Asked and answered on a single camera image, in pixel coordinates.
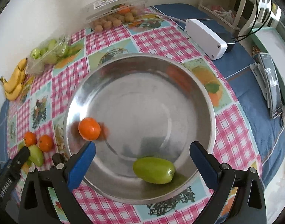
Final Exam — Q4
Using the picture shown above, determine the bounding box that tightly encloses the pink checkered tablecloth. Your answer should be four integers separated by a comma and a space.
6, 6, 264, 224

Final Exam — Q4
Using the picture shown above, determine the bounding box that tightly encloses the black cable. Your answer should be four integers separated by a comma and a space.
231, 0, 273, 43

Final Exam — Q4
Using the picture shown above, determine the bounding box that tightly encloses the black power adapter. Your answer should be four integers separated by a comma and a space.
226, 34, 239, 53

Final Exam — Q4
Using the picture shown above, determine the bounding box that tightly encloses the white plastic box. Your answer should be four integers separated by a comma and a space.
184, 19, 228, 60

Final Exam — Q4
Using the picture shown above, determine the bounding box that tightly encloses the white shelf unit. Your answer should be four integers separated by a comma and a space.
198, 0, 258, 36

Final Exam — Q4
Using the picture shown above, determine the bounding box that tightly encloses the pile of brown longans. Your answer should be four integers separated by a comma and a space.
93, 12, 135, 32

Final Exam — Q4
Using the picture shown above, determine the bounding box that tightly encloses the orange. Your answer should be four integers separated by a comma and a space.
78, 118, 101, 141
24, 132, 37, 146
116, 5, 131, 14
38, 135, 54, 152

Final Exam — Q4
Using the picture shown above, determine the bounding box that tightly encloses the grey and black device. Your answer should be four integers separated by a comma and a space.
250, 52, 285, 120

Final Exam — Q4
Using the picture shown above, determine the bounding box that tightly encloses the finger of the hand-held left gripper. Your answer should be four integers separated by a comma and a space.
6, 147, 31, 172

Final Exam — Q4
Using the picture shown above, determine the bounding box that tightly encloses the clear plastic box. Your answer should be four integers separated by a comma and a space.
83, 0, 147, 26

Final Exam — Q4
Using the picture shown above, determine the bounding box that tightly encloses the yellow banana bunch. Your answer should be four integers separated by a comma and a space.
0, 58, 28, 101

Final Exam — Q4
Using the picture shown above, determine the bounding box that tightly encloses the wrapped tray of green apples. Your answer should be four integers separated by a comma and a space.
25, 36, 71, 75

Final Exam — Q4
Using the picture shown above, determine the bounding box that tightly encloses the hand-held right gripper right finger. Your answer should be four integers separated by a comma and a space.
189, 141, 267, 224

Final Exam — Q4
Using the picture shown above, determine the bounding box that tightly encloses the white cable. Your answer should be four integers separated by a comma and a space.
146, 6, 188, 24

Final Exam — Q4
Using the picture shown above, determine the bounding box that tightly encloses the steel bowl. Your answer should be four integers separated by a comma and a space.
64, 53, 216, 205

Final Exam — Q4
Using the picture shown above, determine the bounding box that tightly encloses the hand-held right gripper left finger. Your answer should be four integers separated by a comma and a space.
18, 141, 96, 224

